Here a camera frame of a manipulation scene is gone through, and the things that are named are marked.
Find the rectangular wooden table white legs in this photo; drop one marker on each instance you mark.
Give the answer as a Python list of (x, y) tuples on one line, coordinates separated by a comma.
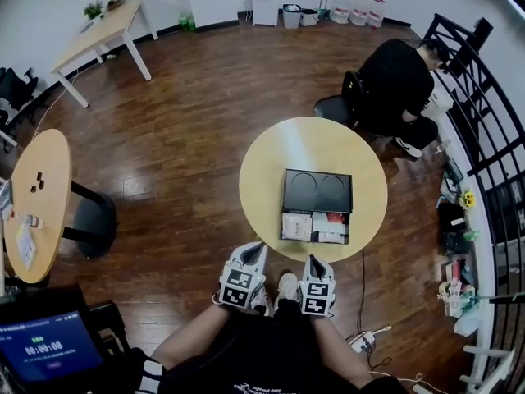
[(102, 31)]

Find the white paper packet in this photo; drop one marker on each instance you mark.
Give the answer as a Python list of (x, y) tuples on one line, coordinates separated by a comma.
[(296, 227)]

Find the green potted plant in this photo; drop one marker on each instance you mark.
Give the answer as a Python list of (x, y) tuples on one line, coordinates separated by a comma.
[(94, 11)]

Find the round light wooden table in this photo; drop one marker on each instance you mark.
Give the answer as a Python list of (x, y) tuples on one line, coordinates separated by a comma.
[(262, 179)]

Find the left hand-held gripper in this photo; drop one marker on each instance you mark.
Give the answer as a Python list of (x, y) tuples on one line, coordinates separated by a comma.
[(240, 285)]

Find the black office chair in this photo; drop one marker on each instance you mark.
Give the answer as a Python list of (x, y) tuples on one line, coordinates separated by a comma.
[(16, 88)]

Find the person's left forearm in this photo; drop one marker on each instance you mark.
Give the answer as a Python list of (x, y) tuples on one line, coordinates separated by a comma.
[(188, 339)]

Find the small red white box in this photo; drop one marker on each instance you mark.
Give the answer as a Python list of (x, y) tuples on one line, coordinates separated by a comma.
[(34, 221)]

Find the yellow sunflower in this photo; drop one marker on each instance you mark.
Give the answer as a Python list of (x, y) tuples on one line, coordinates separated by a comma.
[(467, 200)]

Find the person's white shoe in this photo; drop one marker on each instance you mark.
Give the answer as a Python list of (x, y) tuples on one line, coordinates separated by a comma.
[(287, 287), (260, 304)]

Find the green plastic bottle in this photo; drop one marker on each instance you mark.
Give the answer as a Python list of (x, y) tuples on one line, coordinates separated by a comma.
[(187, 22)]

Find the black framed picture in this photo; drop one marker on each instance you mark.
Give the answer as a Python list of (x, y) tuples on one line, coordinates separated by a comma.
[(452, 175)]

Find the white power strip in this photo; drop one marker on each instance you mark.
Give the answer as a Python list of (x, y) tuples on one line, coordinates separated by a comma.
[(362, 342)]

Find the white water dispenser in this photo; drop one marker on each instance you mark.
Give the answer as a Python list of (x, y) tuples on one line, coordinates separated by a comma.
[(264, 4)]

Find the white booklet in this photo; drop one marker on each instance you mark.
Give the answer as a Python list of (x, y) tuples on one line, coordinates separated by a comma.
[(26, 246)]

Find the white trash bin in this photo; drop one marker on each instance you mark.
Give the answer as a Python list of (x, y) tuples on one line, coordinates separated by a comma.
[(309, 17)]

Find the clear water jug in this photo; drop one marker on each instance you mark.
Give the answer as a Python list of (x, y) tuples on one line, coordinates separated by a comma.
[(360, 12), (340, 8), (377, 15)]

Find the black bag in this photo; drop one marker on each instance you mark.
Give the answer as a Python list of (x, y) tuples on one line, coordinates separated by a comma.
[(451, 224)]

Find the round wooden table black base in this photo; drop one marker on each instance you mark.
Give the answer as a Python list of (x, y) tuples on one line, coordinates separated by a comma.
[(41, 203)]

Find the small black object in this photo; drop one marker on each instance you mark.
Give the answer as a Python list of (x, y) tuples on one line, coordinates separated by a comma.
[(40, 177), (33, 187)]

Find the grey flat device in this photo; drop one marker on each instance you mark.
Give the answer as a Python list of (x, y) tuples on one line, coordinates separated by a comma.
[(5, 199)]

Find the teal plastic bag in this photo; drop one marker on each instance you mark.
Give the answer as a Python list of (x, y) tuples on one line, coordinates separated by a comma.
[(469, 320)]

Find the flower bouquet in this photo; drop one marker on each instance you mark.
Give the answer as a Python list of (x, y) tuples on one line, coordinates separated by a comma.
[(455, 298)]

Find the black metal railing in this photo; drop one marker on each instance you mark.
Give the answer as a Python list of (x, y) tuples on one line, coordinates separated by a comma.
[(492, 138)]

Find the grey trash bin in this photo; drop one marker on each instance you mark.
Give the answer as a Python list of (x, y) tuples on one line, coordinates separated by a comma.
[(291, 16)]

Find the black box of white packets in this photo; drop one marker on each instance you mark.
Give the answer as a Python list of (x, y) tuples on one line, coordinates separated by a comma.
[(348, 230)]

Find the tablet screen with timer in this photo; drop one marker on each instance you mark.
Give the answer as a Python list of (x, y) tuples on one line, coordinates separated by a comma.
[(49, 347)]

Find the red book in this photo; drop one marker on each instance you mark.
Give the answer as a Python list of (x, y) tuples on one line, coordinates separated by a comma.
[(454, 270)]

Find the small brown planter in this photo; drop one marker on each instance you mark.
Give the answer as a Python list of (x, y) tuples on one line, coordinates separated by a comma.
[(115, 3)]

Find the person's black shirt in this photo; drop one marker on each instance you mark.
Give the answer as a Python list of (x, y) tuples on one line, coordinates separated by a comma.
[(279, 355)]

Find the white card packet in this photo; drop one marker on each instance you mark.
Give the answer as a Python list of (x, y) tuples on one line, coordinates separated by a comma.
[(328, 234)]

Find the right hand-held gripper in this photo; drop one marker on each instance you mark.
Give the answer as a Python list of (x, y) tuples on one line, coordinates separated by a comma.
[(316, 298)]

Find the person's right forearm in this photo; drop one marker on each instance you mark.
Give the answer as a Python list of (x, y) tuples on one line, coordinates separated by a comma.
[(340, 351)]

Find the red label packet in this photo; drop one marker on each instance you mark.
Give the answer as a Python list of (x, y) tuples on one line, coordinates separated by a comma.
[(335, 218)]

